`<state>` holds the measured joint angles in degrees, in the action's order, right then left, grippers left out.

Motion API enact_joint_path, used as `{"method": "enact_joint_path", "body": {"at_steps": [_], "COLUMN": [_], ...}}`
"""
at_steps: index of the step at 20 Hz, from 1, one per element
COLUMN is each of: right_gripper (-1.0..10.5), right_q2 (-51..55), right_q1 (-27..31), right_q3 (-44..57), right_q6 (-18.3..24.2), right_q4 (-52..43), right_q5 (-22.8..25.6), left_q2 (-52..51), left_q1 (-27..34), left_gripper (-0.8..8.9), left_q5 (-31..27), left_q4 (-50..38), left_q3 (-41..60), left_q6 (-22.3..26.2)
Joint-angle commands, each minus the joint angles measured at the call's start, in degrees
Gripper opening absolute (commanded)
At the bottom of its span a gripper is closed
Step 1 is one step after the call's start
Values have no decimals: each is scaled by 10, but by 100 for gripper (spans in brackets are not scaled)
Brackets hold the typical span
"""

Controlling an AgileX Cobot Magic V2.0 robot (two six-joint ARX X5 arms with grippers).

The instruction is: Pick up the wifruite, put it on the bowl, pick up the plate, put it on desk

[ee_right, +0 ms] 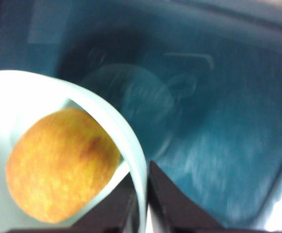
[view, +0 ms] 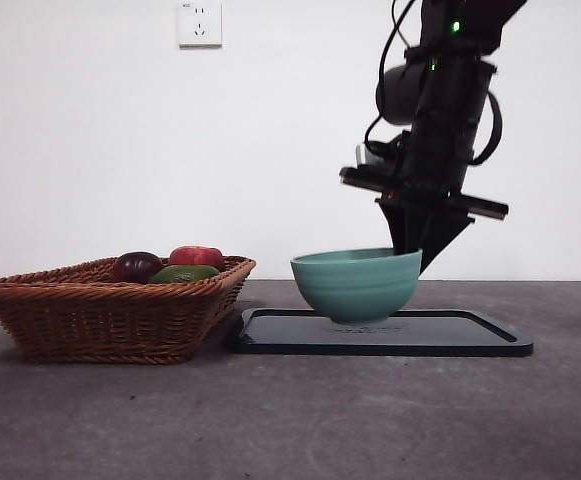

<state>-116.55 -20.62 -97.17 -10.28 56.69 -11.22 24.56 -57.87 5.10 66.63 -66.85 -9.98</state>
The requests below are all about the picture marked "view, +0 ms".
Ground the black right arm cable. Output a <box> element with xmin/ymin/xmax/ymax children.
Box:
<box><xmin>469</xmin><ymin>90</ymin><xmax>504</xmax><ymax>166</ymax></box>
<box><xmin>375</xmin><ymin>0</ymin><xmax>420</xmax><ymax>124</ymax></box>

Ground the brown wicker basket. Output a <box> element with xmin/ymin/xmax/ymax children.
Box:
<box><xmin>0</xmin><ymin>255</ymin><xmax>257</xmax><ymax>365</ymax></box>

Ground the red apple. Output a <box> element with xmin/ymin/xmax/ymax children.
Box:
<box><xmin>168</xmin><ymin>245</ymin><xmax>225</xmax><ymax>271</ymax></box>

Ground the green oval fruit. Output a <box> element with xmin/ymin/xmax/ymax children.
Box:
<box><xmin>148</xmin><ymin>264</ymin><xmax>220</xmax><ymax>285</ymax></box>

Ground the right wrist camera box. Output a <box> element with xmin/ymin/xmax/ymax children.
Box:
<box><xmin>354</xmin><ymin>134</ymin><xmax>402</xmax><ymax>170</ymax></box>

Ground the teal ribbed bowl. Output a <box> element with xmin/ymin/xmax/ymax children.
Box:
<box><xmin>290</xmin><ymin>247</ymin><xmax>424</xmax><ymax>324</ymax></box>

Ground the dark purple round fruit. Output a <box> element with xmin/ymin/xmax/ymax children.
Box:
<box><xmin>112</xmin><ymin>251</ymin><xmax>164</xmax><ymax>284</ymax></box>

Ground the dark rectangular tray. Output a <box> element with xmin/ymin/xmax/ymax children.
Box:
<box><xmin>228</xmin><ymin>307</ymin><xmax>535</xmax><ymax>358</ymax></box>

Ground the white wall socket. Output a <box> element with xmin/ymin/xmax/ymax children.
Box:
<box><xmin>178</xmin><ymin>0</ymin><xmax>223</xmax><ymax>50</ymax></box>

